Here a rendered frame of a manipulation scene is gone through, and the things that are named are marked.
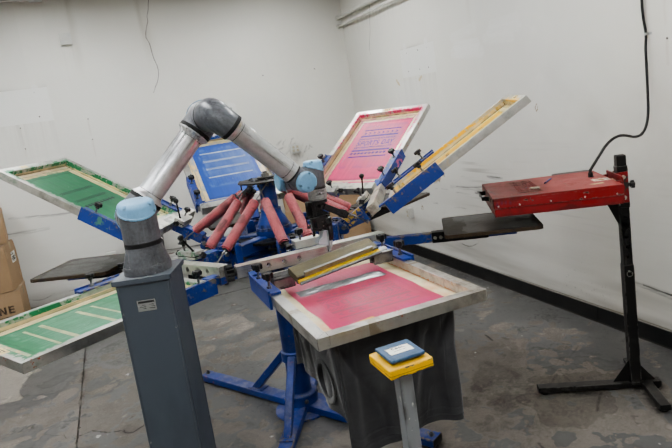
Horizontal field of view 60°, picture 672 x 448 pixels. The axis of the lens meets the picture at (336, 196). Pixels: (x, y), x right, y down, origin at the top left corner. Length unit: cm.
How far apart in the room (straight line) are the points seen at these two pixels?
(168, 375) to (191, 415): 15
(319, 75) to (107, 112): 229
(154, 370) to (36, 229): 444
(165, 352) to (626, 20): 290
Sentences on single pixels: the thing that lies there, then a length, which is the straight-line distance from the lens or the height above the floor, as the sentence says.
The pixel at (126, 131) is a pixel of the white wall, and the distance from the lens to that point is 623.
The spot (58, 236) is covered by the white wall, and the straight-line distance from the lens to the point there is 632.
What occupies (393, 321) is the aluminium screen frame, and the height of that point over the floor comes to 98.
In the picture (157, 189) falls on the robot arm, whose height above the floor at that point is 144.
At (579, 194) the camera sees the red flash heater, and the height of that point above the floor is 108.
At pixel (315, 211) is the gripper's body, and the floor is 124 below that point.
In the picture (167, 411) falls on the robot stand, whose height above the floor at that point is 75.
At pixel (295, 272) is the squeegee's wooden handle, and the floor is 104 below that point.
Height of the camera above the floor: 164
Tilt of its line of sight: 9 degrees down
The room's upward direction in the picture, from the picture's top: 8 degrees counter-clockwise
